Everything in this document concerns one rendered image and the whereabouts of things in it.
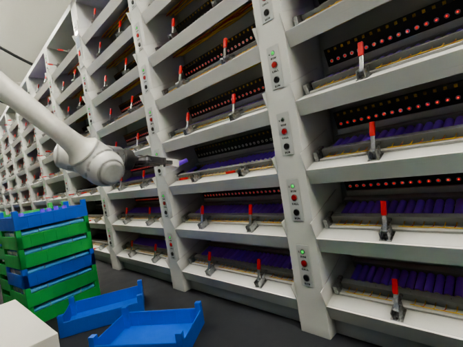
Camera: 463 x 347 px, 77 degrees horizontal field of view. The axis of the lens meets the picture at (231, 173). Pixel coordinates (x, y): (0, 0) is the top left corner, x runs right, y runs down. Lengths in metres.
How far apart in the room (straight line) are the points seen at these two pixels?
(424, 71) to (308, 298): 0.65
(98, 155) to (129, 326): 0.66
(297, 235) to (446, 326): 0.38
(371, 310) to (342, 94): 0.55
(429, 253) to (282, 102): 0.51
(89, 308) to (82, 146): 0.84
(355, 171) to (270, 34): 0.46
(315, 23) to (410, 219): 0.54
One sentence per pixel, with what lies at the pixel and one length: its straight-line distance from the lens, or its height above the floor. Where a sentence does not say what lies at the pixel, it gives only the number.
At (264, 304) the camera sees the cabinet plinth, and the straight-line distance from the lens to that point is 1.15.
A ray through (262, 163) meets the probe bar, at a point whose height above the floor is 0.52.
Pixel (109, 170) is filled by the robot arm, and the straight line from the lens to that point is 0.87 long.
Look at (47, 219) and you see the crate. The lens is 1.53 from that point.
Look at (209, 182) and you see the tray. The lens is 1.12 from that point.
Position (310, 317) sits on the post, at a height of 0.05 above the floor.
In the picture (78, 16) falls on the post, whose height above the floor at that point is 1.58.
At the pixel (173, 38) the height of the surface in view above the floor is 1.06.
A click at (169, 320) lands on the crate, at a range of 1.19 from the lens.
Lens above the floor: 0.52
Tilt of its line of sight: 1 degrees down
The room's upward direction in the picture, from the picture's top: 9 degrees counter-clockwise
